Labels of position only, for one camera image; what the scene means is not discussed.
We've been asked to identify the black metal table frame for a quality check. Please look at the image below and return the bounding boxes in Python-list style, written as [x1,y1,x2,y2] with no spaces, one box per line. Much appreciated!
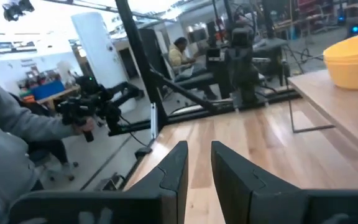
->
[108,0,303,139]

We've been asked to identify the yellow mini bowl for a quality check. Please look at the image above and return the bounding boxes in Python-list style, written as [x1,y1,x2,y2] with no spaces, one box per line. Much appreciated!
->
[329,58,358,91]
[323,30,358,62]

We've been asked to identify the blue bin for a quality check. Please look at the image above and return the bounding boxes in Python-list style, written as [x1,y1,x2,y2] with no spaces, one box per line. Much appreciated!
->
[30,80,66,101]

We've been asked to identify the black ceiling device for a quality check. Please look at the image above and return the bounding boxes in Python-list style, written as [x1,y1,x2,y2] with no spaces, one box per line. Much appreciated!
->
[1,0,36,22]

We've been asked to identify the person's hand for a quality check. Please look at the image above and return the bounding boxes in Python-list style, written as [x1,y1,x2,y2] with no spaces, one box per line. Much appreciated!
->
[73,117,96,136]

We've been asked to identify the white pillar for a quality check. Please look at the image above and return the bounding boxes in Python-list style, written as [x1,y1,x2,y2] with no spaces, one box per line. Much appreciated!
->
[70,11,137,114]

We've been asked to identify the background wooden table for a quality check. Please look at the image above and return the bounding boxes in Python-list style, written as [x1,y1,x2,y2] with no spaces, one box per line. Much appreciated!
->
[37,85,81,105]

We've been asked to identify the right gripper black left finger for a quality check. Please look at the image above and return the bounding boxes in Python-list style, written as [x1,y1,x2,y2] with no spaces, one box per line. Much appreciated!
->
[9,140,189,224]

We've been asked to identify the black side table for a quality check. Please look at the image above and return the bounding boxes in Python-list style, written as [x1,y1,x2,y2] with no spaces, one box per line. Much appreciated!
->
[252,37,293,86]

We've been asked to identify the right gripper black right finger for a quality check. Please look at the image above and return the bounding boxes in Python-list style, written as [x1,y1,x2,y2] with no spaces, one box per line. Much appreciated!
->
[211,141,358,224]

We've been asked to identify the wooden shelf black metal legs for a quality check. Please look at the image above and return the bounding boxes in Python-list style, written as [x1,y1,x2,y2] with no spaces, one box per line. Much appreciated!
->
[287,68,358,164]

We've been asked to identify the person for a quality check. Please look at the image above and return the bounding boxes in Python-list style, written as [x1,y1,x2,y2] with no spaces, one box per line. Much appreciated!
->
[0,73,88,224]
[167,36,219,101]

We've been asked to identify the black office chair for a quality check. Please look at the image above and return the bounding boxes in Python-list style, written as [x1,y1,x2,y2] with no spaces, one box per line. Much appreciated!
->
[26,139,77,183]

